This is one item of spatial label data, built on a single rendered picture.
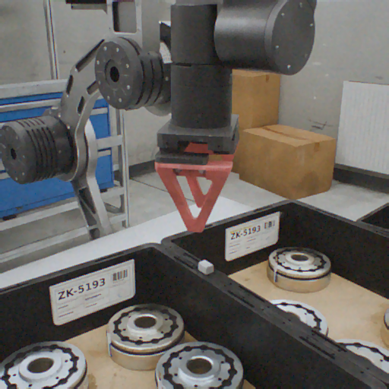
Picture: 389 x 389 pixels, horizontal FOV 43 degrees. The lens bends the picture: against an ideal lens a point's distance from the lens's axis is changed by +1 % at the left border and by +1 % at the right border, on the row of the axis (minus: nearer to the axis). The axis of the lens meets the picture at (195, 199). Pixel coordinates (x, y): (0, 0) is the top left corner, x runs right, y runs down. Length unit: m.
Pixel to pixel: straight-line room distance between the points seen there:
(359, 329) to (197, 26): 0.49
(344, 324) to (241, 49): 0.48
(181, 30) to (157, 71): 0.58
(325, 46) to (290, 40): 3.65
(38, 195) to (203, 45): 2.24
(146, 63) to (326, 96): 3.13
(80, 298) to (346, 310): 0.39
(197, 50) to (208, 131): 0.07
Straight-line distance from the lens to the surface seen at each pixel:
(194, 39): 0.44
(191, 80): 0.44
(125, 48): 1.01
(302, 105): 4.18
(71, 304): 0.70
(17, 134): 1.42
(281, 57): 0.39
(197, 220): 0.47
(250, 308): 0.59
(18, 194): 2.58
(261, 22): 0.39
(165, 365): 0.62
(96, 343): 0.71
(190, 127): 0.45
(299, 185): 3.59
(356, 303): 0.82
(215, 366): 0.61
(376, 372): 0.53
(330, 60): 4.02
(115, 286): 0.72
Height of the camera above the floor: 1.25
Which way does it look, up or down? 21 degrees down
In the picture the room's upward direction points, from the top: straight up
